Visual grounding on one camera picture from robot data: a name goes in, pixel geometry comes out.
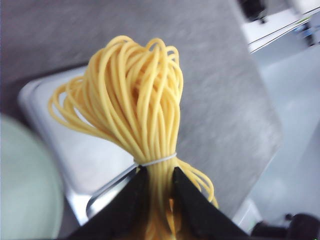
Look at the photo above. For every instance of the silver digital kitchen scale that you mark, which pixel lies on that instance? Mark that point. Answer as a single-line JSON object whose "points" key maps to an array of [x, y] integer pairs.
{"points": [[93, 170]]}

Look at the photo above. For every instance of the white equipment frame background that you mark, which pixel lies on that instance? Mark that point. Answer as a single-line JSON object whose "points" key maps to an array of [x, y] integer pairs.
{"points": [[264, 21]]}

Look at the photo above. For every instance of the black object lower right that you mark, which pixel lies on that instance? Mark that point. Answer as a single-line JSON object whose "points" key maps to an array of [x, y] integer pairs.
{"points": [[301, 226]]}

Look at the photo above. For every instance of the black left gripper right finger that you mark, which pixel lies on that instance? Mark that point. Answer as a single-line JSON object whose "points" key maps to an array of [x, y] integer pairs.
{"points": [[201, 220]]}

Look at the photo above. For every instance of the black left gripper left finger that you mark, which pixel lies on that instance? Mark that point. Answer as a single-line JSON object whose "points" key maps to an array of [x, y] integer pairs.
{"points": [[124, 218]]}

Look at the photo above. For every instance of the yellow vermicelli noodle bundle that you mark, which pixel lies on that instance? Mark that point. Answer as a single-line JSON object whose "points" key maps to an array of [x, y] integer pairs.
{"points": [[130, 95]]}

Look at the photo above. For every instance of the light green plate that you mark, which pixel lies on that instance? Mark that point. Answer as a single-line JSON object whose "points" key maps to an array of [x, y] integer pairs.
{"points": [[31, 190]]}

